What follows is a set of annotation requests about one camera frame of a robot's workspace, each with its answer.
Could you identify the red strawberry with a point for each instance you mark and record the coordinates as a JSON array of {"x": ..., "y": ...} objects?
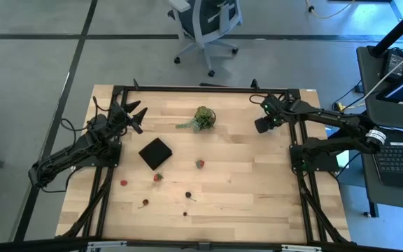
[
  {"x": 199, "y": 164},
  {"x": 158, "y": 177}
]

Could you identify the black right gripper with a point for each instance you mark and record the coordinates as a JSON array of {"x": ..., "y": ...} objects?
[{"x": 275, "y": 110}]

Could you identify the yellow plug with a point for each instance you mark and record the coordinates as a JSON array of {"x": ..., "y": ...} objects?
[{"x": 340, "y": 106}]

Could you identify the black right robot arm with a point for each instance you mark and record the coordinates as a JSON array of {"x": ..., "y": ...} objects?
[{"x": 331, "y": 117}]

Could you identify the black folded cloth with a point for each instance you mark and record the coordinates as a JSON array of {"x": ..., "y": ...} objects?
[{"x": 155, "y": 154}]

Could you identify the black camera rig bar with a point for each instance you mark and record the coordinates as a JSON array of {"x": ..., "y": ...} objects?
[{"x": 30, "y": 245}]

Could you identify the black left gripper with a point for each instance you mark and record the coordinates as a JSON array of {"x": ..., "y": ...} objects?
[{"x": 119, "y": 116}]

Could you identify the black power adapter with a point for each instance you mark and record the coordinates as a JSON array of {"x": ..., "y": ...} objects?
[{"x": 394, "y": 61}]

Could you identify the laptop keyboard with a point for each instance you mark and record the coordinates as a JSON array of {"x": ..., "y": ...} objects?
[{"x": 402, "y": 164}]

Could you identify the dark grey side desk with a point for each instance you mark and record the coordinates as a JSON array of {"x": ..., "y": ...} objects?
[{"x": 364, "y": 182}]

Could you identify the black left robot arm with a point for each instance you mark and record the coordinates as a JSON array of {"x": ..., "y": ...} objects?
[{"x": 65, "y": 155}]

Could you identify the white office chair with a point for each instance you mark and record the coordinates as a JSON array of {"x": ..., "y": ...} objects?
[{"x": 201, "y": 21}]

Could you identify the dark cherry with green stem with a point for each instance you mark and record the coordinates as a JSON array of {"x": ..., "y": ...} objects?
[{"x": 188, "y": 194}]

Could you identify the red raspberry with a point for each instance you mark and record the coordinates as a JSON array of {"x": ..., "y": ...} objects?
[{"x": 124, "y": 182}]

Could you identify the black metal pole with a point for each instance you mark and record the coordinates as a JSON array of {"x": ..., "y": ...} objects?
[{"x": 397, "y": 29}]

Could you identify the red cherry with stem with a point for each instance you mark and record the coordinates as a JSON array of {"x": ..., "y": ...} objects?
[{"x": 145, "y": 202}]

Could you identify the potted green succulent plant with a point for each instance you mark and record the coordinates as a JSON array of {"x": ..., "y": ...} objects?
[{"x": 205, "y": 118}]

